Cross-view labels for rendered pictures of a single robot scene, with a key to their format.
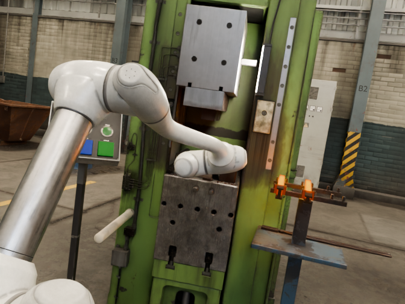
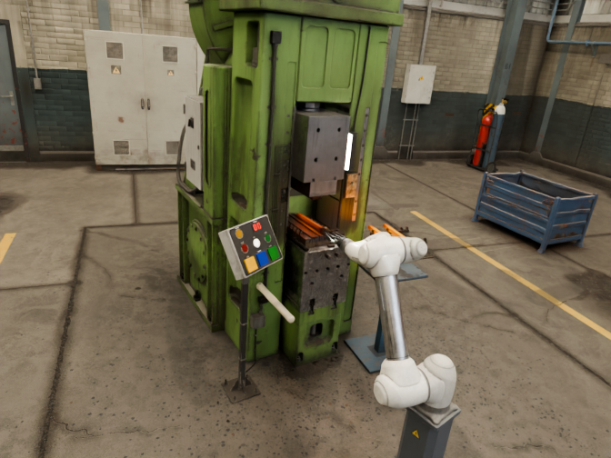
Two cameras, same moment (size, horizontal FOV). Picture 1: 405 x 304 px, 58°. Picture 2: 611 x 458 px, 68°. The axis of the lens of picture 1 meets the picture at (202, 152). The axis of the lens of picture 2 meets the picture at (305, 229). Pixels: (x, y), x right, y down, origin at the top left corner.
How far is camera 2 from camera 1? 206 cm
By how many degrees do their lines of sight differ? 40
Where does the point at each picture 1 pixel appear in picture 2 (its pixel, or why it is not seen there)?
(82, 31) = not seen: outside the picture
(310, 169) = not seen: hidden behind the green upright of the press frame
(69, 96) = (393, 269)
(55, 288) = (440, 360)
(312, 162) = not seen: hidden behind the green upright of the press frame
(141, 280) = (272, 330)
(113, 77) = (413, 252)
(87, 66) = (392, 246)
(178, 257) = (316, 304)
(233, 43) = (342, 143)
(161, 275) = (305, 321)
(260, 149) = (348, 209)
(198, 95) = (319, 186)
